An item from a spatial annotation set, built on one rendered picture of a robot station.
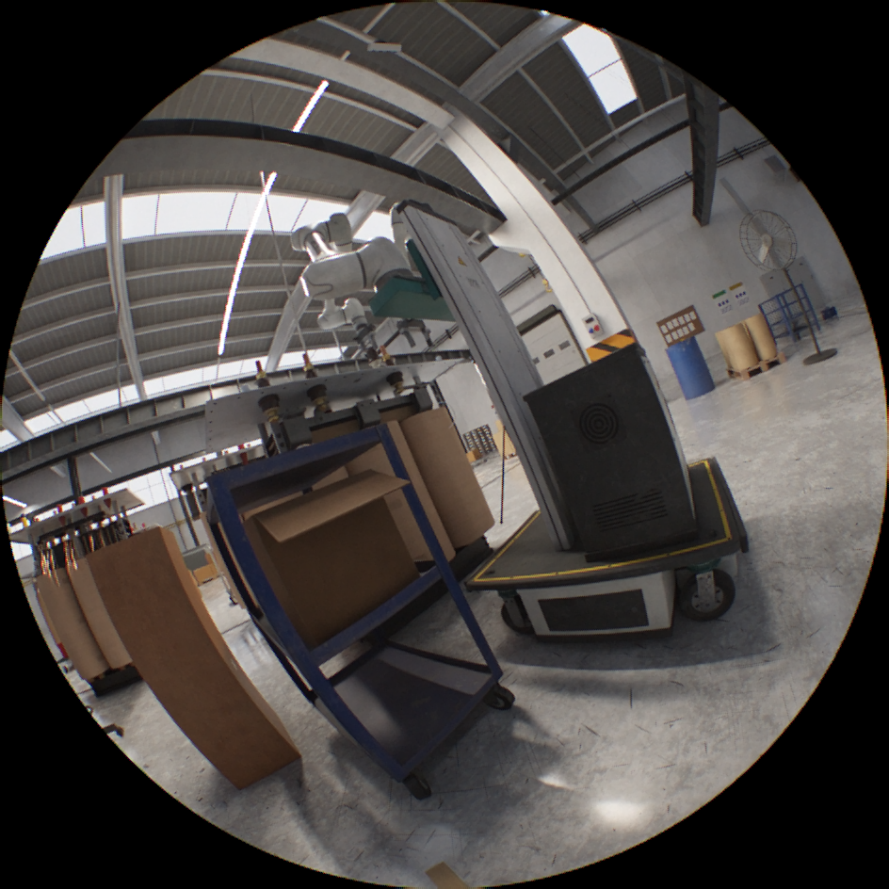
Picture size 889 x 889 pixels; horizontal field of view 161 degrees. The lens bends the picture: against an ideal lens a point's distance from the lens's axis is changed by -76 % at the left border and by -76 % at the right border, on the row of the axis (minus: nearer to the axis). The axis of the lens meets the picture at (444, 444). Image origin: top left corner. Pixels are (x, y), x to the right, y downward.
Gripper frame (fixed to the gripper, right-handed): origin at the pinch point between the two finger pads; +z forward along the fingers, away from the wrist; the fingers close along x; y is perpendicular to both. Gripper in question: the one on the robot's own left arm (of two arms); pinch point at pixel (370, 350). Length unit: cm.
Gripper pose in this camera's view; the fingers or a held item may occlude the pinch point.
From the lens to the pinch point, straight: 193.3
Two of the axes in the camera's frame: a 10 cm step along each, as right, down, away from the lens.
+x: 6.4, -3.0, -7.0
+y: -6.5, 2.6, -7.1
